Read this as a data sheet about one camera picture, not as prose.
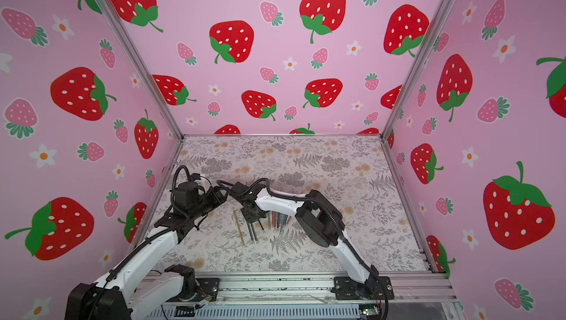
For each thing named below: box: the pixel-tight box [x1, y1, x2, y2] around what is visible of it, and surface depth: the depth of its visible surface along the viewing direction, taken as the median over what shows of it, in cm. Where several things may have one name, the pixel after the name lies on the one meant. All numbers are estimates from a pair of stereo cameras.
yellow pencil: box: [232, 207, 245, 245], surface depth 92 cm
